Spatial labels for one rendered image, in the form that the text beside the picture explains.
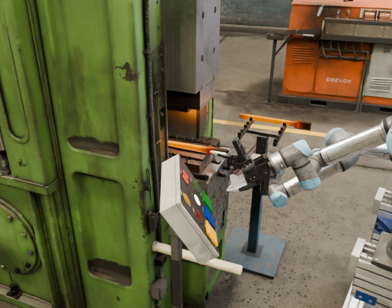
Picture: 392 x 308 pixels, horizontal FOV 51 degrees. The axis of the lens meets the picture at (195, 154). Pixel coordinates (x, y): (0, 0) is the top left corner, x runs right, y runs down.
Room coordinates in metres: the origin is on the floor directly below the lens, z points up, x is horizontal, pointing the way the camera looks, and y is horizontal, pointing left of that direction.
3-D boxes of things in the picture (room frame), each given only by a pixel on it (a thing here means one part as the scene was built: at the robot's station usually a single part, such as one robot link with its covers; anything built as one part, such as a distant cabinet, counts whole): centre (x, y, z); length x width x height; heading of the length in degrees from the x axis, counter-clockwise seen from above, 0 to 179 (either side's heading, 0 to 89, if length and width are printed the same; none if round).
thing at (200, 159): (1.91, 0.14, 0.96); 0.42 x 0.20 x 0.09; 68
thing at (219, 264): (1.48, -0.01, 0.62); 0.44 x 0.05 x 0.05; 68
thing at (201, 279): (1.97, 0.13, 0.23); 0.55 x 0.37 x 0.47; 68
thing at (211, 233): (1.19, -0.06, 1.01); 0.07 x 0.05 x 0.07; 3
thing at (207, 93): (1.91, 0.14, 1.32); 0.42 x 0.20 x 0.10; 68
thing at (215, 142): (2.02, -0.07, 0.95); 0.12 x 0.08 x 0.06; 68
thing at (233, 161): (1.80, -0.22, 0.98); 0.12 x 0.08 x 0.09; 68
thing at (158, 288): (1.54, 0.19, 0.36); 0.09 x 0.07 x 0.12; 158
